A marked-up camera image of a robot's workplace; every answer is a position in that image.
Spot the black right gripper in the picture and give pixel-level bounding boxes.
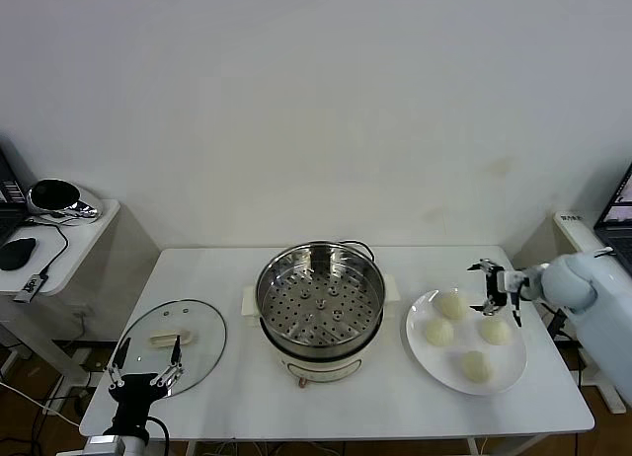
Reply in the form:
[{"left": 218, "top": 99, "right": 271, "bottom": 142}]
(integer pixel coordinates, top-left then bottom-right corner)
[{"left": 467, "top": 259, "right": 503, "bottom": 315}]

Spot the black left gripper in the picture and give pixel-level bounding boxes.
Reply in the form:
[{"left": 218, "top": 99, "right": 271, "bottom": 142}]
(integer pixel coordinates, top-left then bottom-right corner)
[{"left": 102, "top": 335, "right": 188, "bottom": 440}]

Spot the white steamed baozi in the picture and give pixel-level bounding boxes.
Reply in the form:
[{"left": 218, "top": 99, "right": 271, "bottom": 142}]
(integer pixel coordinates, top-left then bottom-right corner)
[
  {"left": 433, "top": 290, "right": 468, "bottom": 322},
  {"left": 459, "top": 349, "right": 495, "bottom": 383},
  {"left": 477, "top": 316, "right": 513, "bottom": 346},
  {"left": 424, "top": 318, "right": 455, "bottom": 348}
]

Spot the round glass pot lid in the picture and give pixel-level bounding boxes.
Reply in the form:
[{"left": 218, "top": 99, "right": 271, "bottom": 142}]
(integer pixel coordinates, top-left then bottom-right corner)
[{"left": 114, "top": 298, "right": 228, "bottom": 399}]

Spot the perforated steel steamer basket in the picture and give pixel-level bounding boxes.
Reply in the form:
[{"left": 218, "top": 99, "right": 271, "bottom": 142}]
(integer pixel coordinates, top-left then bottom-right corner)
[{"left": 255, "top": 240, "right": 386, "bottom": 346}]

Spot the large white plate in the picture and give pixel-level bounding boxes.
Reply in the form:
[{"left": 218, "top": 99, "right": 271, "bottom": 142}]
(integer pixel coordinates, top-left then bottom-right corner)
[{"left": 405, "top": 287, "right": 528, "bottom": 397}]

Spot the white side desk with label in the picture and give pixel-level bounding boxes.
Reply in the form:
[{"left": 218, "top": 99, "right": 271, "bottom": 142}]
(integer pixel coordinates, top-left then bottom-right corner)
[{"left": 511, "top": 211, "right": 632, "bottom": 416}]

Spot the white work table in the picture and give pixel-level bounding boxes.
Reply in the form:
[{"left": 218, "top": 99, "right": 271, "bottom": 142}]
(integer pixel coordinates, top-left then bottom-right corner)
[{"left": 78, "top": 246, "right": 596, "bottom": 456}]

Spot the white side desk with mouse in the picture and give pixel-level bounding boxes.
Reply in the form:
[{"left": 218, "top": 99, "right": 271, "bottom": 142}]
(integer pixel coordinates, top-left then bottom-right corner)
[{"left": 0, "top": 197, "right": 160, "bottom": 393}]

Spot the small grey usb hub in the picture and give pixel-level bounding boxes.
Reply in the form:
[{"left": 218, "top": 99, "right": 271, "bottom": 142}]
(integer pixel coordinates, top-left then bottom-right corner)
[{"left": 13, "top": 272, "right": 50, "bottom": 304}]

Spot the black laptop beside label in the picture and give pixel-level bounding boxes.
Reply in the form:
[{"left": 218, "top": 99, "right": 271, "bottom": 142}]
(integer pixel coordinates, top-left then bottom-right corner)
[{"left": 593, "top": 162, "right": 632, "bottom": 274}]

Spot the chrome rounded headset device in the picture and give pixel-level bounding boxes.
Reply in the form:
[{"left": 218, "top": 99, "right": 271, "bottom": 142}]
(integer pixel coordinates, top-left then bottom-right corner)
[{"left": 24, "top": 178, "right": 104, "bottom": 228}]

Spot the black computer mouse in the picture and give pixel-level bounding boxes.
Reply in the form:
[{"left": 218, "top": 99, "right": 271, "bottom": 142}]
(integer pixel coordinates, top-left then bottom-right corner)
[{"left": 0, "top": 237, "right": 39, "bottom": 272}]

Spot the cream electric cooker base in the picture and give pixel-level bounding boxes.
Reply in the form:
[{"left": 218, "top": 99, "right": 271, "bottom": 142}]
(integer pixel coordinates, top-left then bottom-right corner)
[{"left": 240, "top": 272, "right": 402, "bottom": 391}]

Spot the black laptop beside mouse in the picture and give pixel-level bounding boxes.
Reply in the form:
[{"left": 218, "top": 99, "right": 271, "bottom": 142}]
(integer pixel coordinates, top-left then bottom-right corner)
[{"left": 0, "top": 133, "right": 37, "bottom": 248}]

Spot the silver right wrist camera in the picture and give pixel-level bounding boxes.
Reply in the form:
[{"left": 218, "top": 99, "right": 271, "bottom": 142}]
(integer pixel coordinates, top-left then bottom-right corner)
[{"left": 498, "top": 270, "right": 520, "bottom": 305}]

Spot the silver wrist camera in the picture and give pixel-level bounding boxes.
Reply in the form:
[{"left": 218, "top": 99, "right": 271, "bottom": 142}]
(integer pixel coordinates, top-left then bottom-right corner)
[
  {"left": 498, "top": 270, "right": 520, "bottom": 305},
  {"left": 84, "top": 434, "right": 122, "bottom": 456}
]

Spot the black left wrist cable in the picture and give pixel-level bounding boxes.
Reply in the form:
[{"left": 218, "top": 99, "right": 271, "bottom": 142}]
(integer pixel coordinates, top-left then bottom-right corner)
[{"left": 147, "top": 416, "right": 169, "bottom": 456}]

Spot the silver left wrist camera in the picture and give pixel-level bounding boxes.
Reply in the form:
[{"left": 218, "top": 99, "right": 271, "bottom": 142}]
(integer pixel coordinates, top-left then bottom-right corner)
[{"left": 84, "top": 434, "right": 122, "bottom": 456}]

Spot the white floor cable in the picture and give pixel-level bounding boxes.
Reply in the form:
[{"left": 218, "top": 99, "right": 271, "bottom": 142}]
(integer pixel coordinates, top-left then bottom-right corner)
[{"left": 0, "top": 379, "right": 83, "bottom": 432}]

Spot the black cooker power cable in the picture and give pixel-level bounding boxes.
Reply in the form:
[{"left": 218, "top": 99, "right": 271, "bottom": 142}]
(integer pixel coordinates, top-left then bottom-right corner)
[{"left": 340, "top": 240, "right": 375, "bottom": 261}]

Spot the black usb hub cable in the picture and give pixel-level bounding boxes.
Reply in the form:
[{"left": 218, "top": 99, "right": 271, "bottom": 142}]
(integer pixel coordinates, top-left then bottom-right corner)
[{"left": 22, "top": 217, "right": 69, "bottom": 279}]

